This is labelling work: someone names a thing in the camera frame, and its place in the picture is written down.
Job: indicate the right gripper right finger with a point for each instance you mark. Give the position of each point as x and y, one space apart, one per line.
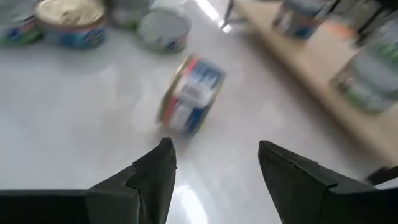
304 196

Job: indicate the wooden shelf with black frame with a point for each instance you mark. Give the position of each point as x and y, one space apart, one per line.
311 62

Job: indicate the blue label gold-lid can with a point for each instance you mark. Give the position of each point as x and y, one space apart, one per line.
191 95
71 25
300 18

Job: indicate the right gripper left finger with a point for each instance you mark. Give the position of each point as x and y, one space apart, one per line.
140 193

